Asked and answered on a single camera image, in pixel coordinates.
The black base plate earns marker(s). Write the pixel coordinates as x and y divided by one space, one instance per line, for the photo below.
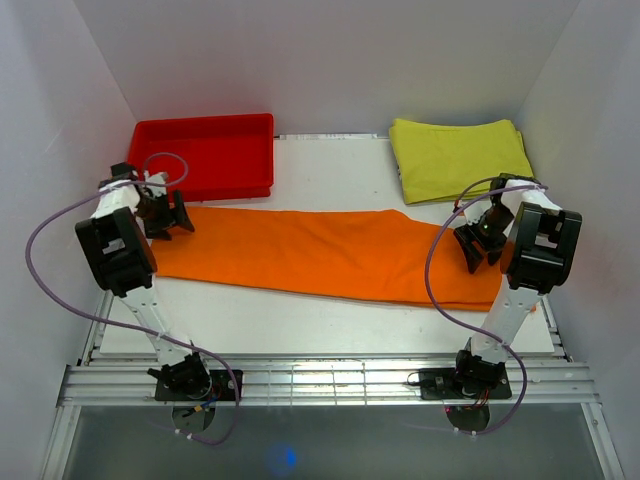
222 388
448 384

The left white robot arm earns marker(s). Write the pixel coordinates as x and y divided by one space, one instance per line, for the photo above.
132 211

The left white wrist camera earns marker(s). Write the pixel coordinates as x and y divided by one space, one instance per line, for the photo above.
158 180

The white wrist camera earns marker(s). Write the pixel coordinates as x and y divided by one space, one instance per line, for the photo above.
158 180
468 215

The folded yellow trousers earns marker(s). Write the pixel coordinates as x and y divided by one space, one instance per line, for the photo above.
437 162

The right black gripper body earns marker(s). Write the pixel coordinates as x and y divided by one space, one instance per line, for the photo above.
489 230

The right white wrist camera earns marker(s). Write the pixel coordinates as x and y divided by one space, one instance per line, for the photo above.
468 215

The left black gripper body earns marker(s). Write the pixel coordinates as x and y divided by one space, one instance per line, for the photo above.
156 213

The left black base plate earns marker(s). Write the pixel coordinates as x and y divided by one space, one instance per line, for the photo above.
222 388

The orange trousers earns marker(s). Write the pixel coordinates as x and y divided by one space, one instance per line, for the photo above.
378 256

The red plastic tray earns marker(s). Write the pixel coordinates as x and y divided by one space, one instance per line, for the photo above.
228 157

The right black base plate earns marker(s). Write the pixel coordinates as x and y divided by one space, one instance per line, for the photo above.
448 384

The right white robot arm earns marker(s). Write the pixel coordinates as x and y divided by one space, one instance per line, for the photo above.
533 241

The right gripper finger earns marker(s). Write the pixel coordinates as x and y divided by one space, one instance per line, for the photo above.
472 254
494 255

